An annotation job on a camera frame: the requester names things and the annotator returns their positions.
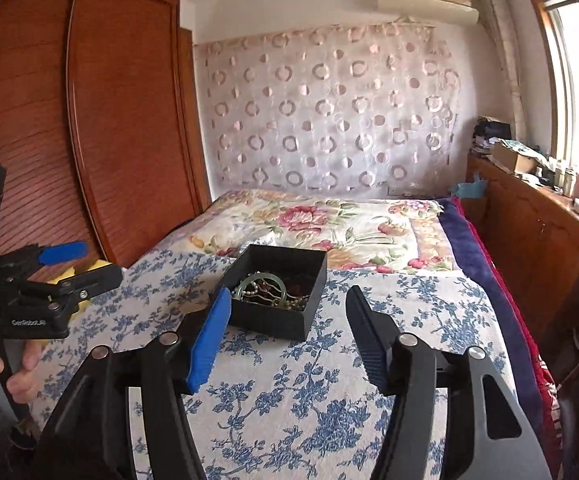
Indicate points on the right gripper black padded finger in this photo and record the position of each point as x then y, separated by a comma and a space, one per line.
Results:
374, 334

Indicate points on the pink circle sheer curtain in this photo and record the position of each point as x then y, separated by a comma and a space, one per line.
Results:
337, 111

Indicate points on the black square jewelry box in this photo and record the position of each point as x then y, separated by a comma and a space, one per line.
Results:
303, 272

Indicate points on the person's left hand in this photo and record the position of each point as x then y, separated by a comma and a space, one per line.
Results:
23, 385

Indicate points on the cardboard box on cabinet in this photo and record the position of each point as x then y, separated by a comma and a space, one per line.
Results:
512, 161

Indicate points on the wooden side cabinet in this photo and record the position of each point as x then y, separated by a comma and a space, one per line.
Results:
532, 236

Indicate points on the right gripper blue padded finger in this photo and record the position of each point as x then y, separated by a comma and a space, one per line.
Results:
207, 342
62, 253

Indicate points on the blue floral bed cover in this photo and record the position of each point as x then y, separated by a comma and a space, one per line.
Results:
272, 408

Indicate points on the blue plastic bag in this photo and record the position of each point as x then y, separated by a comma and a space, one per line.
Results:
474, 190

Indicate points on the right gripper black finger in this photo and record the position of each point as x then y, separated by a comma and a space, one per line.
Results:
90, 284

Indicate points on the brown louvered wooden wardrobe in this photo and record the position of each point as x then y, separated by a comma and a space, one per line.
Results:
99, 129

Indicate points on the navy red blanket edge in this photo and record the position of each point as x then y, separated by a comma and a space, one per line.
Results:
535, 386

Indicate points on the pale green jade bangle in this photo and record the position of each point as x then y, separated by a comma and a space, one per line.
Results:
245, 291

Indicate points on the yellow black cloth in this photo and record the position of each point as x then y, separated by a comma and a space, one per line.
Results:
80, 268

